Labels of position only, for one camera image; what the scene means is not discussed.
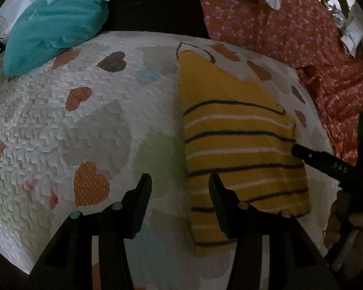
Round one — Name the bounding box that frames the person's right hand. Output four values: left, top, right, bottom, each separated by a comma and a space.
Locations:
323, 198, 363, 250

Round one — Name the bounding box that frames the teal plush pillow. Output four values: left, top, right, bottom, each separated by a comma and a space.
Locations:
3, 0, 109, 76

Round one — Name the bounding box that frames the heart print quilted blanket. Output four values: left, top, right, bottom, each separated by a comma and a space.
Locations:
0, 31, 344, 290

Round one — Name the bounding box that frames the white crumpled cloth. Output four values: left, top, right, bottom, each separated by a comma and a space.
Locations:
340, 4, 363, 57

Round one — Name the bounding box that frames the yellow striped sweater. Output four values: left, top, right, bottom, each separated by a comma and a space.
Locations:
176, 42, 311, 258

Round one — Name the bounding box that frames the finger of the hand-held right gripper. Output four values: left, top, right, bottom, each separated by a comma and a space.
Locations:
291, 144, 356, 185

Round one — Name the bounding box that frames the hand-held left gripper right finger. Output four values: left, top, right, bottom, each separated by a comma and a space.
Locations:
208, 174, 341, 290

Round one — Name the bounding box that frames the black bedding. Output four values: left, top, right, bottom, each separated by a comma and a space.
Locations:
104, 0, 211, 39

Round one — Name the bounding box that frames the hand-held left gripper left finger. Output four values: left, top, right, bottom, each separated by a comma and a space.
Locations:
27, 173, 153, 290

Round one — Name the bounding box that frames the red floral blanket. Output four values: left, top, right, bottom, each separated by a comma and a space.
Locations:
191, 0, 363, 165

